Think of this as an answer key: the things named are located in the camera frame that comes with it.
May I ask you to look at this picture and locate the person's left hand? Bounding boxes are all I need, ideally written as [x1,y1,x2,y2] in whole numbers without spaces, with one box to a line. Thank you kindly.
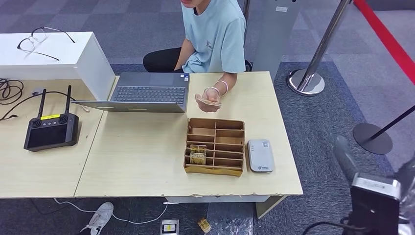
[195,87,223,114]

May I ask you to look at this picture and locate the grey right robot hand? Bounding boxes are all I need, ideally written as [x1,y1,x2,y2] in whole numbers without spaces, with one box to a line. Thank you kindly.
[334,135,415,235]

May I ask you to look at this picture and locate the cardboard card organizer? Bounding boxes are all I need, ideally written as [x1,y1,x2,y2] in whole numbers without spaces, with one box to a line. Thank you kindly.
[183,117,245,177]

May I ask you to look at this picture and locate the grey card reader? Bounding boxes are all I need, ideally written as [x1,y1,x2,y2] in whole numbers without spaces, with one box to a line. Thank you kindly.
[247,139,275,173]

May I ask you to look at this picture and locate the person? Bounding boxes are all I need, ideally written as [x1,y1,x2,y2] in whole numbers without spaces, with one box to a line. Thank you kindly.
[142,0,247,114]

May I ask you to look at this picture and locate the clear plastic hand cover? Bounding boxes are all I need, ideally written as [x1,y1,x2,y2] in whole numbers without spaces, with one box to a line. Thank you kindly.
[393,155,415,235]

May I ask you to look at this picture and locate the grey open laptop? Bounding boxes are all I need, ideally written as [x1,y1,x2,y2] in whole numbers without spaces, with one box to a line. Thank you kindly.
[71,71,191,114]

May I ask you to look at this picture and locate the pale wooden desk leg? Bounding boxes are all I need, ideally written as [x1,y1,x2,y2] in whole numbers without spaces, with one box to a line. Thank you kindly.
[255,195,288,219]

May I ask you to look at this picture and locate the clear bubble wrap sheet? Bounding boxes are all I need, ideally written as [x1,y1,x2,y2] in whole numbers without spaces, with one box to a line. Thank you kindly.
[207,202,255,235]

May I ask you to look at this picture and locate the white box shelf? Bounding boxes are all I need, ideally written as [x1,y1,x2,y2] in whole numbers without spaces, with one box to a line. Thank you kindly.
[0,31,116,101]

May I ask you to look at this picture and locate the small device with yellow label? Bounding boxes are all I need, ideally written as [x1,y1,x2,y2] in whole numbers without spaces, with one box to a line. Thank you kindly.
[160,219,180,235]

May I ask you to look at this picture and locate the red barrier belt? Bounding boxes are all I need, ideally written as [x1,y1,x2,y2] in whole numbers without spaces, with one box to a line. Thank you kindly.
[353,0,415,86]

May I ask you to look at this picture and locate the white sneaker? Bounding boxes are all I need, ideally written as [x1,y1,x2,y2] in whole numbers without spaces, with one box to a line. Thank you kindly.
[80,201,115,235]

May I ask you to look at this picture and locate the black remote controller with antennas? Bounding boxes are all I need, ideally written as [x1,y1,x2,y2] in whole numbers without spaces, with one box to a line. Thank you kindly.
[23,85,79,152]

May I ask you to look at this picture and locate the black-rimmed eyeglasses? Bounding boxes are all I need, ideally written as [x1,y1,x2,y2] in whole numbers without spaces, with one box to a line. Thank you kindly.
[17,26,76,62]

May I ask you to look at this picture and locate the black stanchion post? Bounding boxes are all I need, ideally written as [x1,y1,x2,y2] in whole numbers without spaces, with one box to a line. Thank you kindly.
[352,104,415,155]

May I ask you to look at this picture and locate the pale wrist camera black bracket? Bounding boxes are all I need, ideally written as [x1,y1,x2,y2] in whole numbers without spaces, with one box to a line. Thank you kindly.
[349,176,402,235]

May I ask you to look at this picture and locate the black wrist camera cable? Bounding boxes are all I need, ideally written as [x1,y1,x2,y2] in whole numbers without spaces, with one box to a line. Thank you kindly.
[301,221,352,235]

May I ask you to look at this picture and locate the chrome stanchion post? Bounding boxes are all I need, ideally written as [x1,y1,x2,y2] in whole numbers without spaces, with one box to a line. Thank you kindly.
[287,0,352,97]

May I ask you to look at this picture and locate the white floor cable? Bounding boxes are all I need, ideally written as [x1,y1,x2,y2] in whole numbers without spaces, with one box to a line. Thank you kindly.
[53,198,169,225]

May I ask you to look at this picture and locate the long black cable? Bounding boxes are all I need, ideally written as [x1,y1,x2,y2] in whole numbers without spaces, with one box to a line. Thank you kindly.
[0,91,77,121]

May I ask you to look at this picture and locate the black coiled cable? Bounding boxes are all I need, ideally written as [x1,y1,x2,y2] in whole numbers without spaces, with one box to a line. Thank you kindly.
[0,78,24,105]

